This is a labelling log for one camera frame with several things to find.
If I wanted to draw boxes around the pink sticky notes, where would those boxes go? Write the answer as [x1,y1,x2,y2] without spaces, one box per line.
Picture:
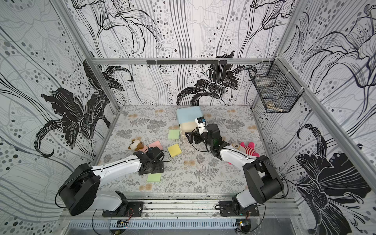
[148,141,163,150]

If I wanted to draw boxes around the green sticky notes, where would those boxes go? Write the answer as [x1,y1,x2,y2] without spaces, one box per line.
[147,173,162,182]
[168,129,180,140]

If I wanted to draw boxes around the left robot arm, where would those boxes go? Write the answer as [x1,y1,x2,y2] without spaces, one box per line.
[57,147,165,218]

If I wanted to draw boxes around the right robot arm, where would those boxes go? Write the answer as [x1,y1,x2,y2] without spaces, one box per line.
[185,123,285,209]

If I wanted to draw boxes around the yellow sticky notes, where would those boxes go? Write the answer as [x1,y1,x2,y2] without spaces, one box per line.
[167,144,182,158]

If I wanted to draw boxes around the brown white plush dog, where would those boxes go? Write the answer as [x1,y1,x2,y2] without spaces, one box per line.
[128,139,145,151]

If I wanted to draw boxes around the pink striped plush toy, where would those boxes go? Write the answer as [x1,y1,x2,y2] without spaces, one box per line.
[221,142,260,168]

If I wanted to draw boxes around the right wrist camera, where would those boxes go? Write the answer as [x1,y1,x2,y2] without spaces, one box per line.
[195,116,207,135]

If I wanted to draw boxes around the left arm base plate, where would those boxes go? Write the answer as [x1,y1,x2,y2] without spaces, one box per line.
[102,201,144,218]

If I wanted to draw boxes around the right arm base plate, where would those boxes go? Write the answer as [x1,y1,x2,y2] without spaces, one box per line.
[215,201,259,217]

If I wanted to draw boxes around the black wire basket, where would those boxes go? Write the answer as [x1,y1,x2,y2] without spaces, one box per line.
[248,59,301,114]

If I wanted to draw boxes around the white slotted cable duct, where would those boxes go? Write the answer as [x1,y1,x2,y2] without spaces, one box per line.
[68,219,237,230]

